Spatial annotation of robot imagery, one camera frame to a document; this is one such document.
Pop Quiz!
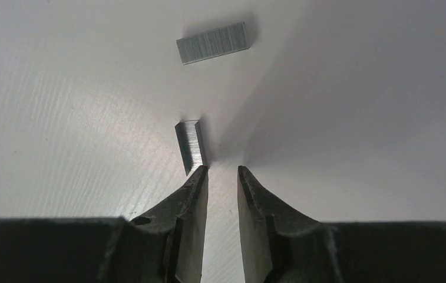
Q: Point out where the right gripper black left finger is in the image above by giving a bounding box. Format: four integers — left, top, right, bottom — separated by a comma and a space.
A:
0, 166, 208, 282

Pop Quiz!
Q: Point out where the silver staple strip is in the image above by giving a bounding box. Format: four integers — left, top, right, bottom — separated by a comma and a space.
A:
174, 120, 209, 176
176, 22, 250, 65

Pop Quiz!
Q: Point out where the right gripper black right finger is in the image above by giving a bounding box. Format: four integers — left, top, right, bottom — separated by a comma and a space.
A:
237, 166, 446, 282

